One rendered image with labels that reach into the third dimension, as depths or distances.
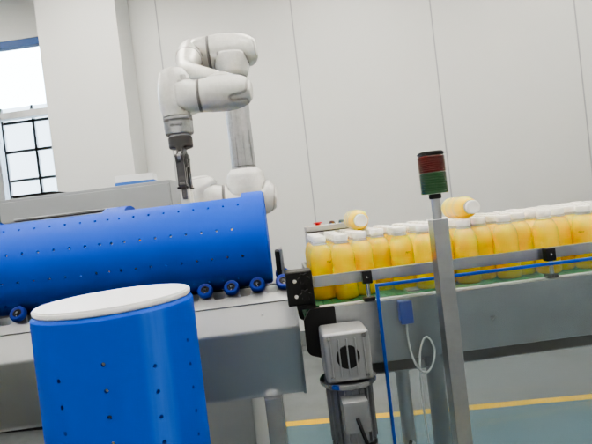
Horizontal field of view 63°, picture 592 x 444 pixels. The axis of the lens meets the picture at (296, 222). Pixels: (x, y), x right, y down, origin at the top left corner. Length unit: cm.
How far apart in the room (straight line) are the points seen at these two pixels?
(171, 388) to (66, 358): 17
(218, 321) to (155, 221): 33
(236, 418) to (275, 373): 59
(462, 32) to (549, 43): 70
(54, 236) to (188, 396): 74
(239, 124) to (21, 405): 122
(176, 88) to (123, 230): 46
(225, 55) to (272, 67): 230
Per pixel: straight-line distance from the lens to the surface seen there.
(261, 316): 140
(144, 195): 307
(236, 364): 146
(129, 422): 89
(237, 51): 206
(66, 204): 328
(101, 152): 427
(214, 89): 155
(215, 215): 140
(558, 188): 458
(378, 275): 133
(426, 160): 118
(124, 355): 86
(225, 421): 206
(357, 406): 120
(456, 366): 125
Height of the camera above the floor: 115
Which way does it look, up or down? 1 degrees down
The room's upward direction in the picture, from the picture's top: 7 degrees counter-clockwise
